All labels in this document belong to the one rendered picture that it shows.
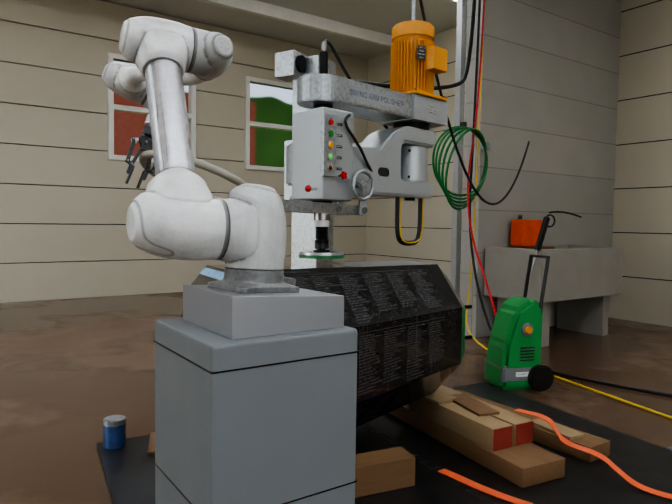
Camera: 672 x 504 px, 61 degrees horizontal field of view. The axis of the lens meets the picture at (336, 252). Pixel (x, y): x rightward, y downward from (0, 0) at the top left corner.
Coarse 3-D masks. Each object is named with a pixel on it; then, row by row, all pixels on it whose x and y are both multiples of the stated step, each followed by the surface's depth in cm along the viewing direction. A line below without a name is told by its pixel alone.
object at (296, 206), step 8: (288, 200) 252; (296, 200) 255; (288, 208) 252; (296, 208) 255; (304, 208) 259; (312, 208) 262; (320, 208) 265; (328, 208) 269; (336, 208) 272; (344, 208) 276; (352, 208) 280
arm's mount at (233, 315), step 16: (192, 288) 150; (208, 288) 148; (192, 304) 150; (208, 304) 141; (224, 304) 133; (240, 304) 131; (256, 304) 133; (272, 304) 136; (288, 304) 138; (304, 304) 141; (320, 304) 144; (336, 304) 146; (192, 320) 150; (208, 320) 141; (224, 320) 133; (240, 320) 131; (256, 320) 134; (272, 320) 136; (288, 320) 139; (304, 320) 141; (320, 320) 144; (336, 320) 147; (224, 336) 134; (240, 336) 131; (256, 336) 134
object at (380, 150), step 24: (360, 144) 302; (384, 144) 290; (408, 144) 307; (432, 144) 315; (360, 168) 277; (384, 168) 289; (360, 192) 279; (384, 192) 290; (408, 192) 303; (432, 192) 317
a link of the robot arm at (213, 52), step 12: (204, 36) 167; (216, 36) 166; (204, 48) 167; (216, 48) 166; (228, 48) 168; (192, 60) 167; (204, 60) 168; (216, 60) 168; (228, 60) 170; (192, 72) 172; (204, 72) 173; (216, 72) 174
